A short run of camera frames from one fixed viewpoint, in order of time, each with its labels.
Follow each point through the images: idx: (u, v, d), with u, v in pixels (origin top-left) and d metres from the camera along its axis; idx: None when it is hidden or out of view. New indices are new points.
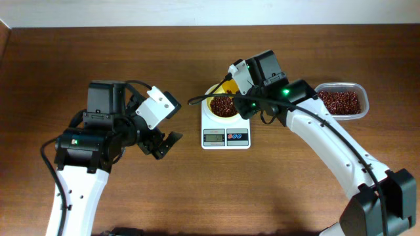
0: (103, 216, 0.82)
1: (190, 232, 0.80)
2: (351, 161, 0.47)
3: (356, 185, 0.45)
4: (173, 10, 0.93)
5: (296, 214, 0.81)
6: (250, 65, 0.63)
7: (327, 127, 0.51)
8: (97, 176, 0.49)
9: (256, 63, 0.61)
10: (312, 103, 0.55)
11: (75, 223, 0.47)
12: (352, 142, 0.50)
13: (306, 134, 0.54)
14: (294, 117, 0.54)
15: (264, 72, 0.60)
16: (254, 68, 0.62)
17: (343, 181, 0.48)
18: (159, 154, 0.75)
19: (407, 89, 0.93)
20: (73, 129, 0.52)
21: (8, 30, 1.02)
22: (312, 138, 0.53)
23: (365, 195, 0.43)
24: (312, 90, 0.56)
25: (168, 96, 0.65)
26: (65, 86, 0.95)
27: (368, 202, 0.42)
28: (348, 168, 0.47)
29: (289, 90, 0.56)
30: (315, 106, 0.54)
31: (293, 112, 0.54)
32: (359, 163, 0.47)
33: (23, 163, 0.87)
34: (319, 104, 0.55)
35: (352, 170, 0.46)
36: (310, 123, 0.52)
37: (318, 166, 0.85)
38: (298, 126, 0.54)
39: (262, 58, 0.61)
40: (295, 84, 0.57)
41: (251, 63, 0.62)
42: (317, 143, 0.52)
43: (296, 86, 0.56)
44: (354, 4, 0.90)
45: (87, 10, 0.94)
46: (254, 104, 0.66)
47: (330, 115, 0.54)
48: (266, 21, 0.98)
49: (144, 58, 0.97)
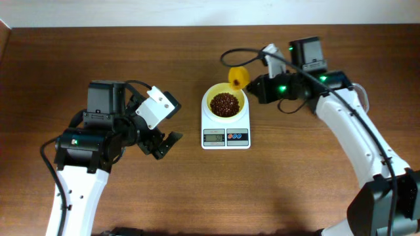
0: (103, 216, 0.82)
1: (190, 232, 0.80)
2: (371, 151, 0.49)
3: (373, 175, 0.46)
4: (173, 10, 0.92)
5: (296, 214, 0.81)
6: (293, 48, 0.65)
7: (356, 117, 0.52)
8: (97, 176, 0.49)
9: (300, 46, 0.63)
10: (346, 94, 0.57)
11: (75, 223, 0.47)
12: (378, 136, 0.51)
13: (333, 122, 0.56)
14: (327, 103, 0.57)
15: (306, 58, 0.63)
16: (294, 50, 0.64)
17: (360, 170, 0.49)
18: (159, 154, 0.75)
19: (409, 89, 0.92)
20: (73, 128, 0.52)
21: (8, 30, 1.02)
22: (338, 126, 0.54)
23: (378, 184, 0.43)
24: (348, 82, 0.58)
25: (168, 96, 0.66)
26: (65, 86, 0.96)
27: (378, 192, 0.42)
28: (368, 157, 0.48)
29: (327, 77, 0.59)
30: (348, 98, 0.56)
31: (326, 98, 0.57)
32: (379, 155, 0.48)
33: (23, 164, 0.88)
34: (354, 97, 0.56)
35: (371, 160, 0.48)
36: (339, 111, 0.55)
37: (319, 166, 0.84)
38: (331, 112, 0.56)
39: (306, 43, 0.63)
40: (333, 73, 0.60)
41: (294, 46, 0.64)
42: (344, 131, 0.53)
43: (333, 75, 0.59)
44: (355, 4, 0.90)
45: (87, 10, 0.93)
46: (284, 88, 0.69)
47: (361, 108, 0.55)
48: (267, 21, 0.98)
49: (144, 58, 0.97)
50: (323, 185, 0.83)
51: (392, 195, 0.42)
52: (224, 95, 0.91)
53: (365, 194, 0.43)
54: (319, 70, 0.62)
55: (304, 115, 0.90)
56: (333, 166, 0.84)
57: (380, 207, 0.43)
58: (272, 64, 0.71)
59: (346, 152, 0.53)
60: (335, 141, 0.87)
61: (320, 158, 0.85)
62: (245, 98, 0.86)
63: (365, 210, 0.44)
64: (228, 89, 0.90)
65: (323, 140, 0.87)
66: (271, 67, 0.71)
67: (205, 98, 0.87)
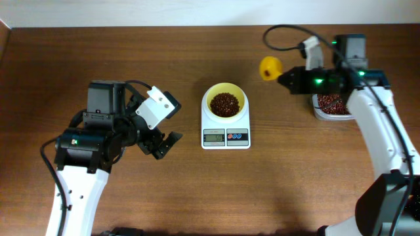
0: (103, 216, 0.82)
1: (190, 232, 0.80)
2: (394, 147, 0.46)
3: (390, 169, 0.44)
4: (173, 10, 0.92)
5: (296, 214, 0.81)
6: (336, 41, 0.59)
7: (386, 113, 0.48)
8: (97, 176, 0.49)
9: (344, 40, 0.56)
10: (380, 91, 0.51)
11: (74, 223, 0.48)
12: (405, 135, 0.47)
13: (359, 114, 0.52)
14: (359, 95, 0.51)
15: (347, 52, 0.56)
16: (337, 44, 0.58)
17: (378, 164, 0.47)
18: (159, 154, 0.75)
19: (408, 89, 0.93)
20: (73, 128, 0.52)
21: (8, 30, 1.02)
22: (364, 118, 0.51)
23: (395, 177, 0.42)
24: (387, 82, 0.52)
25: (168, 96, 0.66)
26: (65, 86, 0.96)
27: (393, 184, 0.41)
28: (390, 152, 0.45)
29: (365, 73, 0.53)
30: (382, 94, 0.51)
31: (359, 91, 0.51)
32: (402, 153, 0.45)
33: (23, 164, 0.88)
34: (388, 94, 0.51)
35: (392, 155, 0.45)
36: (370, 104, 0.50)
37: (319, 166, 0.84)
38: (357, 105, 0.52)
39: (352, 38, 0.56)
40: (372, 71, 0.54)
41: (338, 39, 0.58)
42: (368, 126, 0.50)
43: (374, 73, 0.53)
44: (356, 4, 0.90)
45: (87, 10, 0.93)
46: (320, 80, 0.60)
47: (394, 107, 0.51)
48: (267, 21, 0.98)
49: (144, 58, 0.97)
50: (323, 186, 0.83)
51: (406, 190, 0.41)
52: (224, 95, 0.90)
53: (379, 184, 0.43)
54: (360, 69, 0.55)
55: (304, 115, 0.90)
56: (333, 166, 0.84)
57: (390, 200, 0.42)
58: (311, 57, 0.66)
59: (367, 145, 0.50)
60: (335, 141, 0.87)
61: (320, 158, 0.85)
62: (245, 98, 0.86)
63: (375, 202, 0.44)
64: (228, 89, 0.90)
65: (323, 141, 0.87)
66: (310, 58, 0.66)
67: (205, 98, 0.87)
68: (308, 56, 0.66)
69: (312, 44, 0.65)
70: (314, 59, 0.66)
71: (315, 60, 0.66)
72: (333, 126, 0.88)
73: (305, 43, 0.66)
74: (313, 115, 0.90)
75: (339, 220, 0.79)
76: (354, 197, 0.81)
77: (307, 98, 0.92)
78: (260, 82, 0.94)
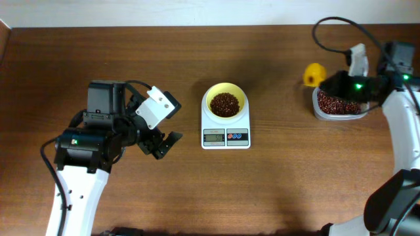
0: (103, 216, 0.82)
1: (190, 232, 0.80)
2: None
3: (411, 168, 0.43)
4: (173, 10, 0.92)
5: (296, 214, 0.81)
6: (386, 46, 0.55)
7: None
8: (97, 176, 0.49)
9: (395, 44, 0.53)
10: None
11: (75, 222, 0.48)
12: None
13: (392, 113, 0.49)
14: (396, 95, 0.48)
15: (396, 56, 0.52)
16: (387, 48, 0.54)
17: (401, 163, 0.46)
18: (159, 154, 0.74)
19: None
20: (73, 128, 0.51)
21: (8, 30, 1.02)
22: (396, 118, 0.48)
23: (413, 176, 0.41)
24: None
25: (168, 96, 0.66)
26: (65, 86, 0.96)
27: (411, 181, 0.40)
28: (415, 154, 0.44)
29: (408, 78, 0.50)
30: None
31: (398, 92, 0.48)
32: None
33: (23, 164, 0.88)
34: None
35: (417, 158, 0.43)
36: (405, 105, 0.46)
37: (319, 166, 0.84)
38: (391, 105, 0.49)
39: (404, 43, 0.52)
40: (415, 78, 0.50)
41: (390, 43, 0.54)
42: (398, 125, 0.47)
43: (417, 80, 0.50)
44: (355, 4, 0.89)
45: (87, 10, 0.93)
46: (360, 85, 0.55)
47: None
48: (267, 21, 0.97)
49: (144, 59, 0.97)
50: (323, 185, 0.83)
51: None
52: (224, 95, 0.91)
53: (396, 180, 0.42)
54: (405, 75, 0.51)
55: (304, 115, 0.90)
56: (333, 166, 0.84)
57: (402, 198, 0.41)
58: (356, 63, 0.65)
59: (394, 144, 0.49)
60: (335, 141, 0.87)
61: (320, 158, 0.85)
62: (245, 98, 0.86)
63: (386, 198, 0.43)
64: (228, 89, 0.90)
65: (323, 141, 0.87)
66: (356, 65, 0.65)
67: (205, 98, 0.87)
68: (354, 63, 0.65)
69: (358, 52, 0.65)
70: (360, 67, 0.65)
71: (360, 67, 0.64)
72: (333, 126, 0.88)
73: (352, 50, 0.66)
74: (312, 115, 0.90)
75: (339, 220, 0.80)
76: (354, 197, 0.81)
77: (307, 98, 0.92)
78: (260, 82, 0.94)
